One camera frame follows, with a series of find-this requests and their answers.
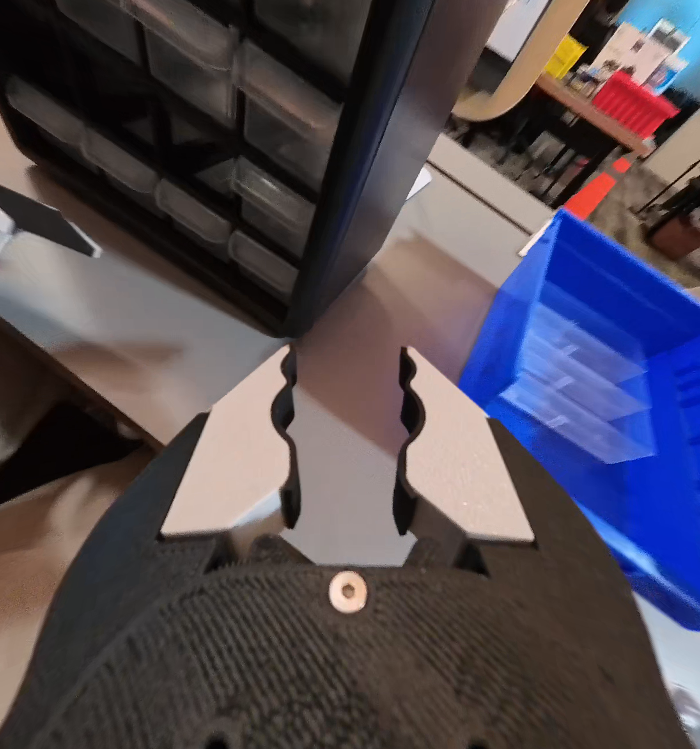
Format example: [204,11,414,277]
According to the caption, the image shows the rows of clear cabinet drawers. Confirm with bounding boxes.
[5,0,353,305]

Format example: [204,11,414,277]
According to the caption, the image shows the red parts bin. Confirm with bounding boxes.
[592,70,681,138]

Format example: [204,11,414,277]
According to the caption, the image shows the wooden side table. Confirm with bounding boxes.
[534,73,657,194]

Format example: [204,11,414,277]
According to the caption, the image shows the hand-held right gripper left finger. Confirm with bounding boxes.
[160,344,301,538]

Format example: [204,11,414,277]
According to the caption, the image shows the small yellow parts bin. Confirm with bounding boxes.
[546,35,587,80]

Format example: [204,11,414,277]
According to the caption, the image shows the white printed box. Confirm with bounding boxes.
[590,20,657,77]

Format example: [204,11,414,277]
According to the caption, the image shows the blue storage bin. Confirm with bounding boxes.
[458,208,700,635]

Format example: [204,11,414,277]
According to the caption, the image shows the black drawer cabinet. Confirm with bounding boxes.
[0,0,510,340]

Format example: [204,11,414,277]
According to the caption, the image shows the grey desk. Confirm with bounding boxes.
[0,64,700,749]

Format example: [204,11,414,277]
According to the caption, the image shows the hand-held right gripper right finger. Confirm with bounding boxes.
[393,345,538,543]

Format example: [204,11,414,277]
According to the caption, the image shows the wooden sign board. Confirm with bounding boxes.
[452,0,590,121]

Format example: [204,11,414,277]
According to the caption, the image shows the long red floor tape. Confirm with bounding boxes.
[563,172,617,220]

